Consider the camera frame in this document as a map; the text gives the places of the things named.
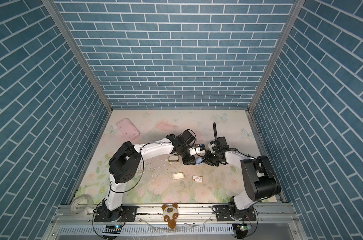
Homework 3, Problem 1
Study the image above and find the blue mini stapler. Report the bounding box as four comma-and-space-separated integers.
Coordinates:
195, 157, 203, 165

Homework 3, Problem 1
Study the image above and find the beige mini stapler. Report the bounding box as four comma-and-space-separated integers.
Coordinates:
168, 155, 179, 163

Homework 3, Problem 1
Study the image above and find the staple box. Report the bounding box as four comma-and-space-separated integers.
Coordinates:
192, 176, 202, 183

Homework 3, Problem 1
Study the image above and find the staple box tray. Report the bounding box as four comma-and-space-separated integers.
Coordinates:
172, 172, 185, 181

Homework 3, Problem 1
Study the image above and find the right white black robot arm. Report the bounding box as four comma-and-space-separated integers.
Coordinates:
203, 137, 281, 219

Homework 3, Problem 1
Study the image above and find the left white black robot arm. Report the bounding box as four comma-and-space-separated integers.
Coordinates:
103, 129, 196, 212

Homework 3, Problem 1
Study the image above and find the pink rectangular case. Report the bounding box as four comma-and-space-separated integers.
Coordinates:
116, 118, 140, 141

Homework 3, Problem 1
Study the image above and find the panda plush toy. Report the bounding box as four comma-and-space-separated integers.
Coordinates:
162, 203, 179, 230

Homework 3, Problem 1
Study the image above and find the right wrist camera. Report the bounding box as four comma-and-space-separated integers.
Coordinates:
208, 141, 216, 154

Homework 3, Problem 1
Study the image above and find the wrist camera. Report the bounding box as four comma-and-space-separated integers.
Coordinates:
189, 144, 206, 157
208, 141, 216, 154

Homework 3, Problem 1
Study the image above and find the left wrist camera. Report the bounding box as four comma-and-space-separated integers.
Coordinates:
189, 144, 206, 157

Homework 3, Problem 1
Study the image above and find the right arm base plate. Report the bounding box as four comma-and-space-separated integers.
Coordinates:
211, 203, 257, 222

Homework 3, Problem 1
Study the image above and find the aluminium front rail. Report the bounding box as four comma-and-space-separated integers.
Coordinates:
53, 203, 299, 225

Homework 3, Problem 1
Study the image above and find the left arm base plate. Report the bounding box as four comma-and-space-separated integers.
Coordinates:
94, 205, 138, 223

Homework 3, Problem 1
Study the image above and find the white coiled cable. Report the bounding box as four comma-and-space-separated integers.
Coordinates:
70, 194, 94, 217

